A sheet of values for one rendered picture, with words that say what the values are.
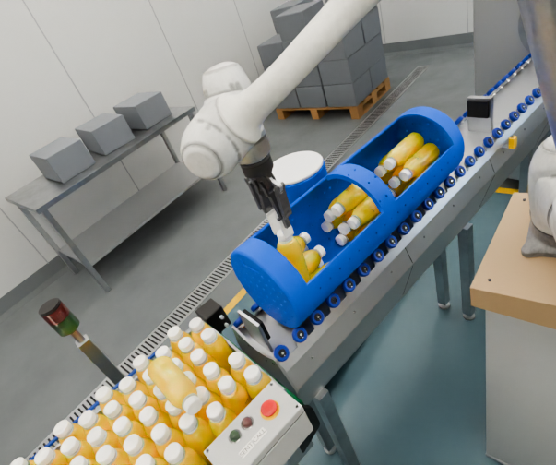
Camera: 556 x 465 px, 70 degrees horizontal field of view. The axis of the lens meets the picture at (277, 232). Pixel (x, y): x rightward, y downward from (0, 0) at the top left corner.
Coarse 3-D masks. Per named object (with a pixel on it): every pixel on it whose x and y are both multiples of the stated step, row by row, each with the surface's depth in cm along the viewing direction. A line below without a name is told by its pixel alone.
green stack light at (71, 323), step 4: (68, 316) 114; (72, 316) 115; (76, 316) 118; (64, 320) 113; (68, 320) 114; (72, 320) 115; (76, 320) 116; (60, 324) 112; (64, 324) 113; (68, 324) 114; (72, 324) 115; (76, 324) 116; (56, 328) 113; (60, 328) 113; (64, 328) 113; (68, 328) 114; (72, 328) 115; (76, 328) 116; (60, 332) 114; (64, 332) 114; (68, 332) 114; (72, 332) 115; (64, 336) 115
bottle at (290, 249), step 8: (288, 240) 105; (296, 240) 107; (280, 248) 106; (288, 248) 105; (296, 248) 106; (288, 256) 106; (296, 256) 106; (296, 264) 108; (304, 264) 110; (304, 272) 110
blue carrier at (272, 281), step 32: (384, 128) 142; (416, 128) 149; (448, 128) 135; (352, 160) 142; (448, 160) 134; (320, 192) 137; (384, 192) 119; (416, 192) 127; (320, 224) 141; (384, 224) 120; (256, 256) 104; (352, 256) 114; (256, 288) 116; (288, 288) 102; (320, 288) 108; (288, 320) 113
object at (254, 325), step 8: (240, 312) 116; (248, 312) 116; (248, 320) 113; (256, 320) 112; (248, 328) 119; (256, 328) 112; (264, 328) 112; (256, 336) 117; (264, 336) 112; (264, 344) 117
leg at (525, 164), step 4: (528, 156) 236; (524, 160) 239; (528, 160) 238; (520, 164) 243; (524, 164) 241; (528, 164) 240; (520, 168) 244; (524, 168) 243; (528, 168) 241; (520, 172) 246; (524, 172) 244; (520, 176) 248; (524, 176) 246; (520, 180) 249; (524, 180) 247; (520, 184) 250; (524, 184) 249; (520, 188) 252; (524, 188) 251; (520, 192) 254; (524, 192) 252
